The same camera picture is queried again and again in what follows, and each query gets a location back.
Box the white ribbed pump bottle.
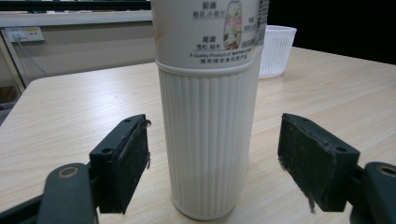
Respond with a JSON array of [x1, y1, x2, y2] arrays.
[[149, 0, 271, 221]]

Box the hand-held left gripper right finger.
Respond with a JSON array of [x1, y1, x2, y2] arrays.
[[276, 112, 361, 214]]

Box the clear plastic cup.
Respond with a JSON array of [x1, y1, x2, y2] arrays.
[[259, 24, 298, 79]]

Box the wall power socket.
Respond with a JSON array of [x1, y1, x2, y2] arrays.
[[4, 26, 45, 44]]

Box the grey socket cable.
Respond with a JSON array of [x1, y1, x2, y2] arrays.
[[14, 38, 50, 77]]

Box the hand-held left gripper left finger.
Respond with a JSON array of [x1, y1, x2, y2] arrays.
[[89, 113, 152, 215]]

